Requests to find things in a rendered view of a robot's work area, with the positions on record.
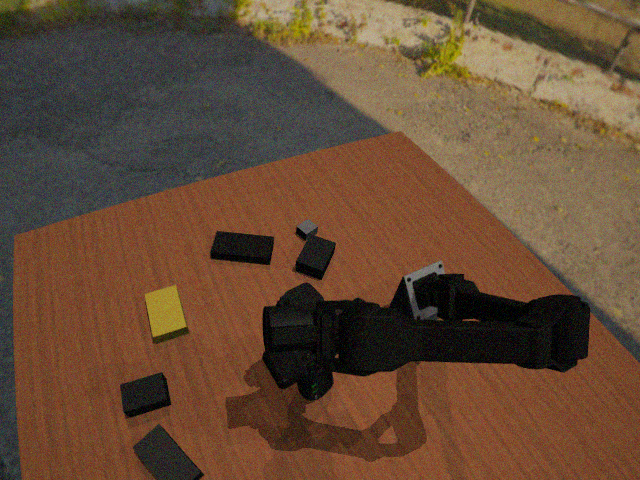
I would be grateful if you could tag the yellow rectangular block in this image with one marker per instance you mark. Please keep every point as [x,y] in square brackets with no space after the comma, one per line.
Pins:
[166,314]

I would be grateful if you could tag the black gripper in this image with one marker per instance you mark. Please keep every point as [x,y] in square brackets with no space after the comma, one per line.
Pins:
[287,367]

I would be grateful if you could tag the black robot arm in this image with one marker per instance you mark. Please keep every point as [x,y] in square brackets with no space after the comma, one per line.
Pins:
[549,332]

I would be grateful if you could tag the dark grey switch panel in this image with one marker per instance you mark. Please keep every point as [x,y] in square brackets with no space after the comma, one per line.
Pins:
[317,383]

